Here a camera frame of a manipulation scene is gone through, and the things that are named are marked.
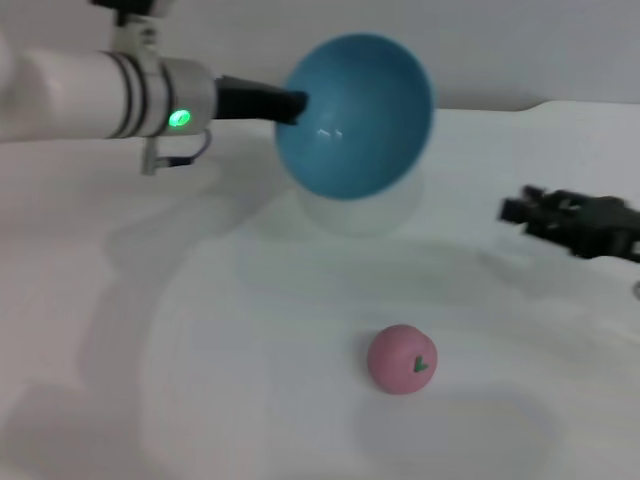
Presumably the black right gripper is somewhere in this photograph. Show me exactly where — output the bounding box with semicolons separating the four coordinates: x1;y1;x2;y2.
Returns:
496;184;640;264

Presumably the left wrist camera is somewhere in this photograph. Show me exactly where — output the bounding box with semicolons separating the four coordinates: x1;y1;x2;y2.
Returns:
89;0;174;29

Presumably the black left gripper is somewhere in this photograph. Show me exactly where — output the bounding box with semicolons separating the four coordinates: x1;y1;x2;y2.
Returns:
212;74;311;127

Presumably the blue bowl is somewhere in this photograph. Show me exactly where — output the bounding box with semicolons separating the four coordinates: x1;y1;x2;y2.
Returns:
274;32;436;202

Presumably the left arm connector cable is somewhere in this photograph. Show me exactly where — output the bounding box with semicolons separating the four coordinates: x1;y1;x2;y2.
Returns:
140;128;213;177

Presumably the pink toy peach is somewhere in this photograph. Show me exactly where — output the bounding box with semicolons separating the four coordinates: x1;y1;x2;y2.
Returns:
366;323;440;397

